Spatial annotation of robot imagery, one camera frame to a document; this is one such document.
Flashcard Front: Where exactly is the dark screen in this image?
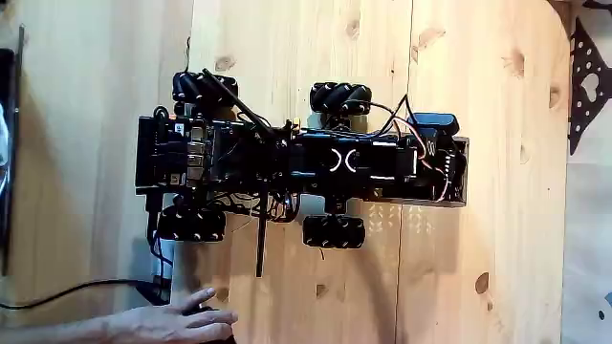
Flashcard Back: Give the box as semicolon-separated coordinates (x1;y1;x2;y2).
0;23;26;278

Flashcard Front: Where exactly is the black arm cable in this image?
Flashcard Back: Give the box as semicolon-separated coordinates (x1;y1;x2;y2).
367;94;413;139

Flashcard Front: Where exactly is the black antenna rod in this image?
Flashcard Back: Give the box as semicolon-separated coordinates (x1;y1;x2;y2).
201;68;276;140
255;188;268;279

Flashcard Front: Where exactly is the person's hand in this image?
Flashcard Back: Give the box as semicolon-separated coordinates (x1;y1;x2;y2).
107;287;239;344

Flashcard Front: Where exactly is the black power cable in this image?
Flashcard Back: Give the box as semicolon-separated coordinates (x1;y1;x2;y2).
0;278;171;311

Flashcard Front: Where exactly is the black sock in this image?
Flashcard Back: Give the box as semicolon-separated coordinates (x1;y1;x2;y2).
567;17;612;156

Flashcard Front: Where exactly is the black oval camera box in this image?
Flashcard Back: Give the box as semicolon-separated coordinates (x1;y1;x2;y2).
406;112;461;139

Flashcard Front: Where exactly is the black mecanum wheel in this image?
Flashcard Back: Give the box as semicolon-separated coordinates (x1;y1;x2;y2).
157;205;228;243
301;214;367;249
309;81;373;117
171;70;239;105

